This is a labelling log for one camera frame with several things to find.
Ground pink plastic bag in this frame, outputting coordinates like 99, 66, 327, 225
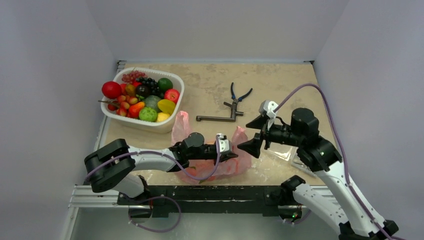
170, 110, 253, 186

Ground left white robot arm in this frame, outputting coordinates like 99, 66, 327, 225
84, 132, 238, 205

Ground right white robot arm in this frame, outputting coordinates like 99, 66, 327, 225
237, 108, 399, 240

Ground small yellow fake lemon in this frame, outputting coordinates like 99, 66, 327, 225
155, 112, 171, 123

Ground yellow fake starfruit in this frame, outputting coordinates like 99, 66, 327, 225
157, 99, 176, 115

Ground small red fake apple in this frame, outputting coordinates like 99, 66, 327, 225
164, 88, 180, 104

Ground green fake custard apple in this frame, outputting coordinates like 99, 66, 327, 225
138, 106, 158, 123

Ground green fake avocado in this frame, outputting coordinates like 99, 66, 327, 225
143, 95, 162, 113

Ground green fake lime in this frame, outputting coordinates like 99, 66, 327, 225
157, 77, 174, 93

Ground black fake grapes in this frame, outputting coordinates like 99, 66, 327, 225
136, 77, 163, 98

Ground red orange fake mango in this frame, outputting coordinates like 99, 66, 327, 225
127, 101, 145, 120

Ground dark purple fake fruit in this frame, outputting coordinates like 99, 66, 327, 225
135, 84, 151, 100

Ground red fake grapes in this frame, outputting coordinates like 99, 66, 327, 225
121, 70, 147, 84

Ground clear plastic screw box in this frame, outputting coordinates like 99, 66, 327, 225
268, 146, 317, 178

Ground white fruit basket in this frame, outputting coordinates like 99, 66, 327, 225
100, 67, 185, 133

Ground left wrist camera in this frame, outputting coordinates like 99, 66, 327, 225
215, 133, 232, 156

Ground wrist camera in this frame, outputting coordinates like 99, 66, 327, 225
215, 133, 232, 156
259, 100, 279, 130

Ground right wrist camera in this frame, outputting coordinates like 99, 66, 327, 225
259, 100, 279, 130

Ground grey metal faucet handle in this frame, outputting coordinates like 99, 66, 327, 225
195, 100, 245, 123

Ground blue handled pliers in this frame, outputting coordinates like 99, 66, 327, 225
230, 82, 254, 104

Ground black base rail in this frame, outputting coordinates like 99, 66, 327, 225
117, 185, 303, 221

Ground aluminium frame rail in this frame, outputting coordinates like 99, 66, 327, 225
68, 185, 119, 208

